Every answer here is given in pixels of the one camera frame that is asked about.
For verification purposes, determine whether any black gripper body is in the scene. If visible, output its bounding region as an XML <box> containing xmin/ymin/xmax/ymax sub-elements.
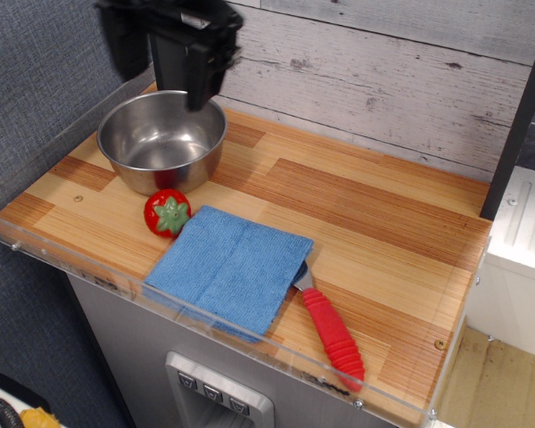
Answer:
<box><xmin>95</xmin><ymin>1</ymin><xmax>243</xmax><ymax>66</ymax></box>

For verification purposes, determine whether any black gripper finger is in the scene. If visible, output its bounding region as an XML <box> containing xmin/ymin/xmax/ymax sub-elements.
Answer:
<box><xmin>99</xmin><ymin>8</ymin><xmax>149</xmax><ymax>81</ymax></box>
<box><xmin>186</xmin><ymin>42</ymin><xmax>233</xmax><ymax>111</ymax></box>

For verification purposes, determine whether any blue microfiber towel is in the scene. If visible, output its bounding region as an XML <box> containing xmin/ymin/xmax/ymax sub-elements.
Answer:
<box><xmin>145</xmin><ymin>205</ymin><xmax>314</xmax><ymax>343</ymax></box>

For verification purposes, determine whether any stainless steel bowl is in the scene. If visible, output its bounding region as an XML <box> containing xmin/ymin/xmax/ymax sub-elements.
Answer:
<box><xmin>97</xmin><ymin>90</ymin><xmax>227</xmax><ymax>196</ymax></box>

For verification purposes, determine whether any red toy strawberry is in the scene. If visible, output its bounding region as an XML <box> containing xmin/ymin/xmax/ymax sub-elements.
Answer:
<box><xmin>144</xmin><ymin>189</ymin><xmax>192</xmax><ymax>238</ymax></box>

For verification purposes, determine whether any clear acrylic table guard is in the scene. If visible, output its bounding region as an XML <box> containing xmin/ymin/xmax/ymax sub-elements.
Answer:
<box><xmin>0</xmin><ymin>63</ymin><xmax>490</xmax><ymax>427</ymax></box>

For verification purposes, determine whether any grey toy fridge cabinet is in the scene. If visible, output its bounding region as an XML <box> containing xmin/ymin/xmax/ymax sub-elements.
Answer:
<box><xmin>69</xmin><ymin>276</ymin><xmax>388</xmax><ymax>427</ymax></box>

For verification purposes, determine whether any silver dispenser panel with buttons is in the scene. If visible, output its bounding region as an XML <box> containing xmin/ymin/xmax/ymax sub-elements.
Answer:
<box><xmin>165</xmin><ymin>351</ymin><xmax>276</xmax><ymax>428</ymax></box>

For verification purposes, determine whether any white plastic side unit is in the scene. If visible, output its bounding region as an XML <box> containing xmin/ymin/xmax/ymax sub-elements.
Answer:
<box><xmin>465</xmin><ymin>167</ymin><xmax>535</xmax><ymax>355</ymax></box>

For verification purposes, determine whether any yellow object bottom left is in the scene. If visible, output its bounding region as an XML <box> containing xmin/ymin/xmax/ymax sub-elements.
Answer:
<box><xmin>20</xmin><ymin>407</ymin><xmax>62</xmax><ymax>428</ymax></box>

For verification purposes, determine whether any black left frame post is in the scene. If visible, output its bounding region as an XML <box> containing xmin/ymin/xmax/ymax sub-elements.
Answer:
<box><xmin>149</xmin><ymin>34</ymin><xmax>188</xmax><ymax>92</ymax></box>

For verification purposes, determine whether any black frame post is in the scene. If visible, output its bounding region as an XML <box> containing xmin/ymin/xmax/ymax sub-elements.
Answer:
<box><xmin>480</xmin><ymin>61</ymin><xmax>535</xmax><ymax>220</ymax></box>
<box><xmin>149</xmin><ymin>34</ymin><xmax>188</xmax><ymax>92</ymax></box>

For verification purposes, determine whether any red handled metal fork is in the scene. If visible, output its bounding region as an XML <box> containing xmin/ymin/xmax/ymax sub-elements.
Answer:
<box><xmin>292</xmin><ymin>261</ymin><xmax>366</xmax><ymax>392</ymax></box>

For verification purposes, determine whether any black right frame post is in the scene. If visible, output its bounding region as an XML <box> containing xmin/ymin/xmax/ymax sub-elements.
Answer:
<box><xmin>480</xmin><ymin>61</ymin><xmax>535</xmax><ymax>220</ymax></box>

